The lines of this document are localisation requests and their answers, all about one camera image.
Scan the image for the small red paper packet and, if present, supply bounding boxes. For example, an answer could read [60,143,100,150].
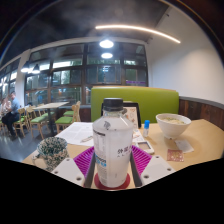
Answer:
[166,148,185,163]

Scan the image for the group of green-seated wooden chairs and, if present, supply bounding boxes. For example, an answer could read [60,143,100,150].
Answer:
[0,100,82,139]

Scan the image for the clear plastic water bottle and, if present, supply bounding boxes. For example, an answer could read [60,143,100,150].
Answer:
[92,97,134,189]

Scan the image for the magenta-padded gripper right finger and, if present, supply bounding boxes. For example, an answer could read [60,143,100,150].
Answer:
[129,144,176,188]

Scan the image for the person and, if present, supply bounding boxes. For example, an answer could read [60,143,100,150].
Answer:
[1,91,21,138]
[0,97,11,118]

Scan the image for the white ceramic bowl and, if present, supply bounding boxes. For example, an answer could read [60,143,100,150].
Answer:
[155,112,192,140]

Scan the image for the green speckled ceramic mug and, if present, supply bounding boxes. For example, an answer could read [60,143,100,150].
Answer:
[32,136,69,172]

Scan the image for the small white electronic device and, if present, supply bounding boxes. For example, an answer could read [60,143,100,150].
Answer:
[135,140,155,155]

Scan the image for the white printed paper sheets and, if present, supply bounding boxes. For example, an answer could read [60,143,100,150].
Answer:
[54,121,95,148]

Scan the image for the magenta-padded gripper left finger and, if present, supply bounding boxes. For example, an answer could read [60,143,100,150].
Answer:
[51,145,98,189]

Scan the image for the green upholstered bench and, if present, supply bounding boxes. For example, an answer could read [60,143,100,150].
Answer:
[90,85,180,124]

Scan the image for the small blue-capped white bottle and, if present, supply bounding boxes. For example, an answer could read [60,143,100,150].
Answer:
[143,119,151,138]

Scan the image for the light wooden dining table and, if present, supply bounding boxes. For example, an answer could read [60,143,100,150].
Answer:
[32,101,69,134]

